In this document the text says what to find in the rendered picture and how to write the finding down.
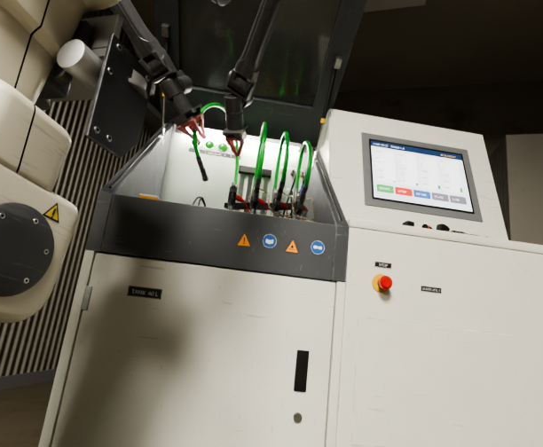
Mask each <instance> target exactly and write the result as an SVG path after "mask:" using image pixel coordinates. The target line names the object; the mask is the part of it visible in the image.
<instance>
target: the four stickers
mask: <svg viewBox="0 0 543 447"><path fill-rule="evenodd" d="M277 236H278V235H275V234H268V233H264V234H263V243H262V247H267V248H274V249H276V246H277ZM251 240H252V233H250V232H240V231H238V235H237V245H236V246H239V247H251ZM325 244H326V242H325V241H319V240H315V239H312V240H311V251H310V254H315V255H324V252H325ZM299 247H300V240H299V239H289V238H286V245H285V252H288V253H294V254H299Z"/></svg>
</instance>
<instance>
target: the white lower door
mask: <svg viewBox="0 0 543 447"><path fill-rule="evenodd" d="M334 294H335V283H334V282H326V281H319V280H312V279H305V278H291V277H284V276H277V275H270V274H263V273H255V272H248V271H235V270H228V269H221V268H214V267H207V266H200V265H192V264H185V263H172V262H164V261H157V260H150V259H143V258H136V257H128V256H121V255H108V254H101V253H96V255H95V260H94V264H93V267H92V272H91V275H90V283H89V285H88V286H86V287H85V291H84V295H83V302H82V306H81V310H82V311H83V313H82V317H81V321H80V325H79V329H78V333H77V336H76V341H75V347H74V352H73V355H72V359H71V364H70V367H69V371H68V376H67V382H66V386H65V390H64V394H63V398H62V402H61V406H60V410H59V417H58V421H57V425H56V429H55V433H54V437H53V441H52V445H51V447H325V434H326V421H327V396H328V383H329V371H330V357H331V345H332V332H333V319H334Z"/></svg>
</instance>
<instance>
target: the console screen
mask: <svg viewBox="0 0 543 447"><path fill-rule="evenodd" d="M361 140H362V159H363V178H364V197H365V205H367V206H373V207H378V208H390V209H396V210H402V211H408V212H414V213H421V214H426V215H433V216H444V217H450V218H456V219H462V220H469V221H474V222H480V223H482V222H483V218H482V215H481V210H480V206H479V202H478V198H477V194H476V186H475V182H474V178H473V174H472V169H471V165H470V161H469V157H468V150H465V149H460V148H454V147H449V146H443V145H433V144H428V143H422V142H417V141H412V140H407V139H402V138H396V137H386V136H381V135H375V134H370V133H365V132H361Z"/></svg>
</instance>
